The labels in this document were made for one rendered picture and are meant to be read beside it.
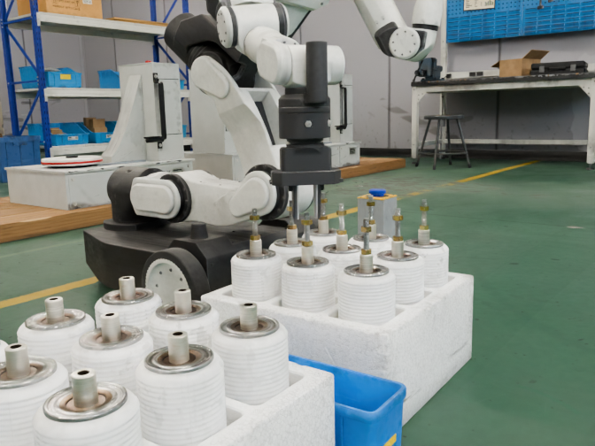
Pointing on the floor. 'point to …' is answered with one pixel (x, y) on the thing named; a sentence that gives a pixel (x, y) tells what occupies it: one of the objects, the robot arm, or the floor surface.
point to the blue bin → (363, 406)
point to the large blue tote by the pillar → (18, 152)
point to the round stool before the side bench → (447, 137)
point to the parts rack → (121, 30)
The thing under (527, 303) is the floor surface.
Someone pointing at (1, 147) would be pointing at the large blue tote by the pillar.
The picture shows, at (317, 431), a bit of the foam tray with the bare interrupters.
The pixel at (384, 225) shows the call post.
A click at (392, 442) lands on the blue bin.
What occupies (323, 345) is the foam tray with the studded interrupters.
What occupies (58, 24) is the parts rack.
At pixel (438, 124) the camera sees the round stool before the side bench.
